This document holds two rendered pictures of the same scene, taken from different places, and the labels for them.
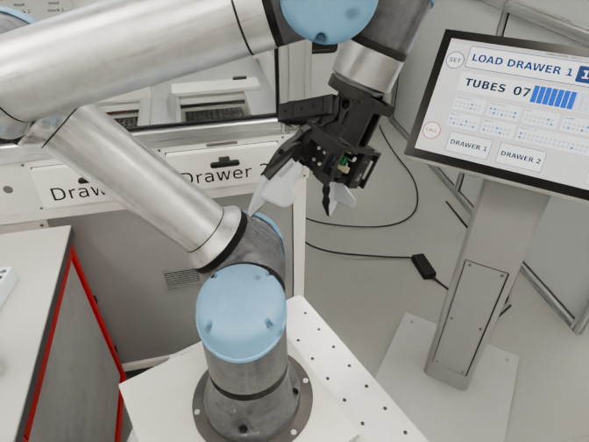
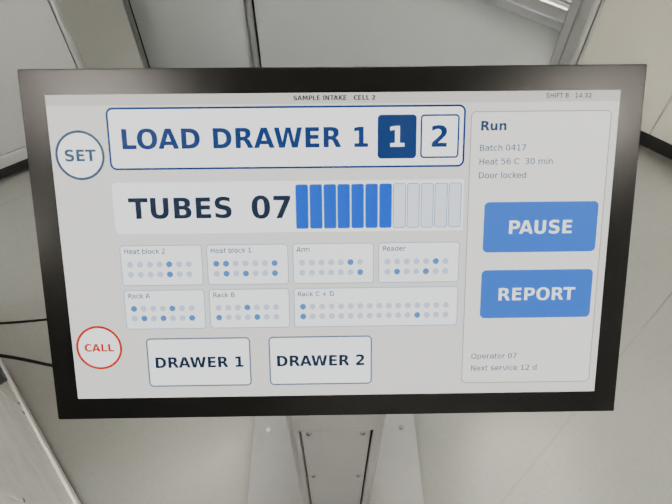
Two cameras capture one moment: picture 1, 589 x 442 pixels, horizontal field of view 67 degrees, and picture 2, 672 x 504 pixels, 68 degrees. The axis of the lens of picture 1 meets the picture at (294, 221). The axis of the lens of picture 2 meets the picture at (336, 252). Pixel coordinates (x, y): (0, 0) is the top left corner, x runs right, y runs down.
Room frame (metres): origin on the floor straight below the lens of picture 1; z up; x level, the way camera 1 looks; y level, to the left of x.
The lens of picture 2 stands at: (0.65, -0.39, 1.42)
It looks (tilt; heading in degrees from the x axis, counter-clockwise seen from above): 50 degrees down; 330
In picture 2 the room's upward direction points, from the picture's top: straight up
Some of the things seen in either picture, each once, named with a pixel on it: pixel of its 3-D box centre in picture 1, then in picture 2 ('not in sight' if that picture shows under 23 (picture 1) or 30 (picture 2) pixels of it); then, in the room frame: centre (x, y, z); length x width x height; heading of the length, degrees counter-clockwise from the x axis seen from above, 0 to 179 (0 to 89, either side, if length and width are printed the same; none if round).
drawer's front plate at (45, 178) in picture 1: (99, 181); not in sight; (0.95, 0.49, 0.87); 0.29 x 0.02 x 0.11; 103
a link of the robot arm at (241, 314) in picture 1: (244, 324); not in sight; (0.39, 0.07, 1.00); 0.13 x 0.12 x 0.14; 2
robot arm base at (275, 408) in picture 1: (250, 378); not in sight; (0.38, 0.07, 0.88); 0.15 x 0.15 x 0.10
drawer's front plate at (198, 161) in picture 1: (224, 167); not in sight; (1.02, 0.19, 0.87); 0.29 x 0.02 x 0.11; 103
